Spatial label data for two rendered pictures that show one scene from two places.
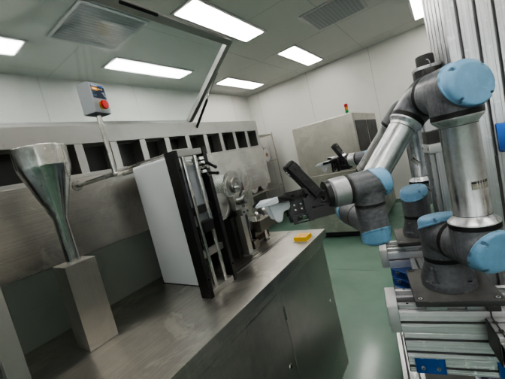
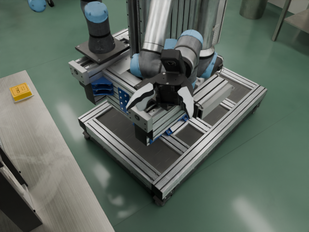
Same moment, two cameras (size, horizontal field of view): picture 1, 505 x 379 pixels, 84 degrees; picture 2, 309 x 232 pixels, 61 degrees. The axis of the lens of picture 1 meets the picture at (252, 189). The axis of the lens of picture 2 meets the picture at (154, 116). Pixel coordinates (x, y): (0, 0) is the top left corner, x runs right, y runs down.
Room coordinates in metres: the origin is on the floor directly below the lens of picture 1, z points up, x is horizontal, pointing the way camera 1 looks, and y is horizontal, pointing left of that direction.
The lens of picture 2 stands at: (0.57, 0.39, 1.66)
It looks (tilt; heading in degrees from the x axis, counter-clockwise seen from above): 47 degrees down; 291
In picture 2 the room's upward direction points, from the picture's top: straight up
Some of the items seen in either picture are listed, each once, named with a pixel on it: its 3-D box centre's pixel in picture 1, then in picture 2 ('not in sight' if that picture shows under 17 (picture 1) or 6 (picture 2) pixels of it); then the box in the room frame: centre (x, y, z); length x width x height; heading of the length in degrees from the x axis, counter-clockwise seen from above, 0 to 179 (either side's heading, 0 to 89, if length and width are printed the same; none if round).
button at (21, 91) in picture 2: (302, 237); (20, 91); (1.39, -0.19, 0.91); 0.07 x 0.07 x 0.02; 55
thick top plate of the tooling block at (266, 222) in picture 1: (240, 224); not in sight; (1.63, 0.12, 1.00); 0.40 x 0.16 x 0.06; 55
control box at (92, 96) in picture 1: (95, 99); not in sight; (0.96, 0.43, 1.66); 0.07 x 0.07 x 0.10; 74
